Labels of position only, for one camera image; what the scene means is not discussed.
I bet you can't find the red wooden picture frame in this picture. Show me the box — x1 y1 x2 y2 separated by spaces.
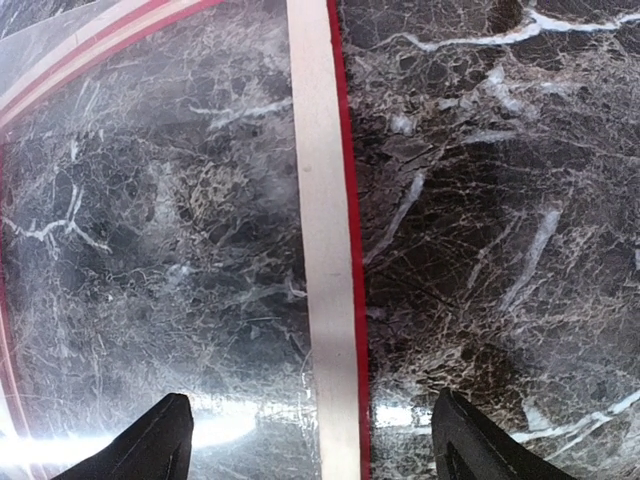
0 0 374 480

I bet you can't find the clear acrylic sheet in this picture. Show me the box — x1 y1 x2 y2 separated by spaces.
0 0 321 480

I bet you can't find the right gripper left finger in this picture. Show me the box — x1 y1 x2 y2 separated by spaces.
57 393 194 480

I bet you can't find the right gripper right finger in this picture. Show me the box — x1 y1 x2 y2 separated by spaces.
431 388 573 480

